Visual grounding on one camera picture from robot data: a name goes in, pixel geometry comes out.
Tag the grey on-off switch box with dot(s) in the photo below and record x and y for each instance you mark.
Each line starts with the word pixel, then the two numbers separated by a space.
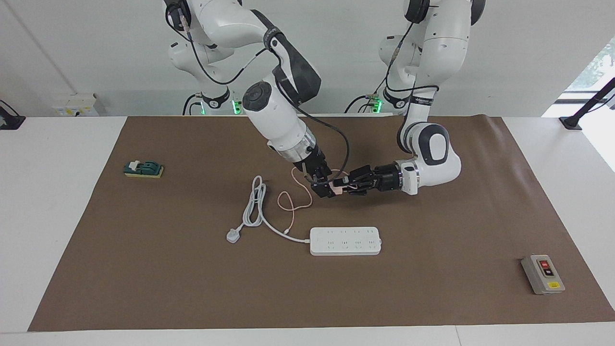
pixel 543 276

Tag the brown table mat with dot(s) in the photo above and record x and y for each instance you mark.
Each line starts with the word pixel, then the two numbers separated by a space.
pixel 336 298

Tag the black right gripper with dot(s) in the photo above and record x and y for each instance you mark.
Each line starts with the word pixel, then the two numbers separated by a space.
pixel 314 166

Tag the window with green view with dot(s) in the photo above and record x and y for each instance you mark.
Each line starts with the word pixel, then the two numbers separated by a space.
pixel 598 67

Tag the pink charger block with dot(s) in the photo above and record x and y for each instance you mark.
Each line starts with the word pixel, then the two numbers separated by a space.
pixel 338 190

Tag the white wall socket box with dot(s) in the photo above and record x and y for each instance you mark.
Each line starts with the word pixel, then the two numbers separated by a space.
pixel 72 108

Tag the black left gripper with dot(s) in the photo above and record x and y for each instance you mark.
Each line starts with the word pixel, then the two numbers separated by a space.
pixel 384 178

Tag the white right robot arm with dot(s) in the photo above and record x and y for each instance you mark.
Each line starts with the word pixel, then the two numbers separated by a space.
pixel 276 120

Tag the black desk clamp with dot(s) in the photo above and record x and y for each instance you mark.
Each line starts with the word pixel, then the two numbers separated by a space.
pixel 9 122

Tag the green knife switch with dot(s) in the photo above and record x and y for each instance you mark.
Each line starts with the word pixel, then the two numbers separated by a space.
pixel 144 169

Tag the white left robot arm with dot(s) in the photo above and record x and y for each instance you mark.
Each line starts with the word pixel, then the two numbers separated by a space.
pixel 439 163

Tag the white power strip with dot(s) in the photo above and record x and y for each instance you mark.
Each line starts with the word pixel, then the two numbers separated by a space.
pixel 346 241

